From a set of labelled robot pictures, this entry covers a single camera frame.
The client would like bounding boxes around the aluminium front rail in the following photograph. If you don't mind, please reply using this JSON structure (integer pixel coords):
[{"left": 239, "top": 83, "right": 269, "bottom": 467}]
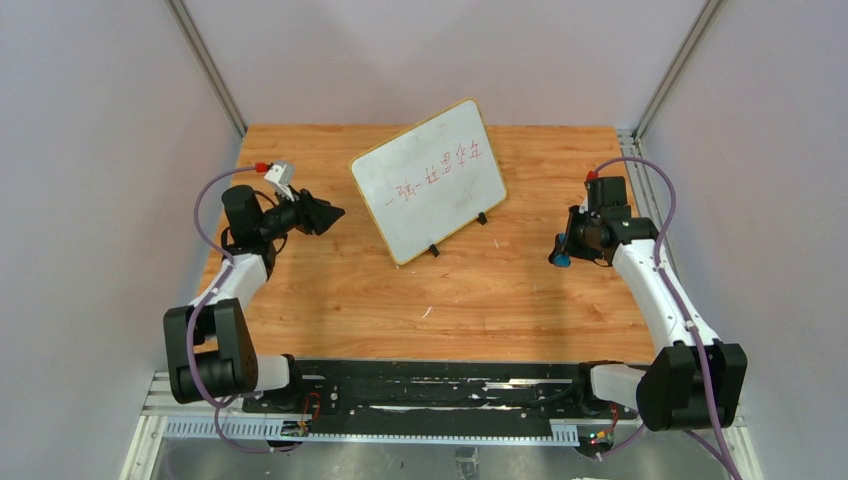
[{"left": 121, "top": 359, "right": 729, "bottom": 479}]

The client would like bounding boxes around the blue whiteboard eraser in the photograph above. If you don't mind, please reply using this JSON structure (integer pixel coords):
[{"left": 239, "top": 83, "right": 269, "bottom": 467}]
[{"left": 548, "top": 232, "right": 571, "bottom": 268}]

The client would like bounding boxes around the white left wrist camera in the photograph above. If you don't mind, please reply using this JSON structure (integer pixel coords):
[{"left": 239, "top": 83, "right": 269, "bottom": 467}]
[{"left": 263, "top": 161, "right": 295, "bottom": 201}]

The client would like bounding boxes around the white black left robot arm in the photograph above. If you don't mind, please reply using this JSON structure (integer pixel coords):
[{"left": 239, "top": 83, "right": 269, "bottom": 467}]
[{"left": 163, "top": 185, "right": 345, "bottom": 404}]

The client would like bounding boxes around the aluminium frame post right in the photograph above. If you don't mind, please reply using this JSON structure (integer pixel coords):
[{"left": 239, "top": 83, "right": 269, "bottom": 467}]
[{"left": 632, "top": 0, "right": 725, "bottom": 143}]

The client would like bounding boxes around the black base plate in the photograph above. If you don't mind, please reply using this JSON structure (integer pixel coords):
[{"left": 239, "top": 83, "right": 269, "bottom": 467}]
[{"left": 241, "top": 359, "right": 634, "bottom": 439}]

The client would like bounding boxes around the aluminium frame post left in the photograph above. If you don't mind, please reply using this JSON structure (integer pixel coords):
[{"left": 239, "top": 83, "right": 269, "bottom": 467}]
[{"left": 165, "top": 0, "right": 248, "bottom": 139}]

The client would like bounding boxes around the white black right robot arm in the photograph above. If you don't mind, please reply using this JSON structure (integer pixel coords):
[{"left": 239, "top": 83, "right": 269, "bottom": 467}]
[{"left": 549, "top": 173, "right": 748, "bottom": 431}]

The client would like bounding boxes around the aluminium frame post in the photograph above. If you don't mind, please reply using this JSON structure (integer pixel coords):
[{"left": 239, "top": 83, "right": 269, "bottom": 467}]
[
  {"left": 165, "top": 0, "right": 248, "bottom": 139},
  {"left": 632, "top": 0, "right": 725, "bottom": 143}
]

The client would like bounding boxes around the yellow-framed whiteboard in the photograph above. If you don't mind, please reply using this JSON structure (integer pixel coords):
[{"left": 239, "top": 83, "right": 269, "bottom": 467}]
[{"left": 350, "top": 98, "right": 507, "bottom": 265}]

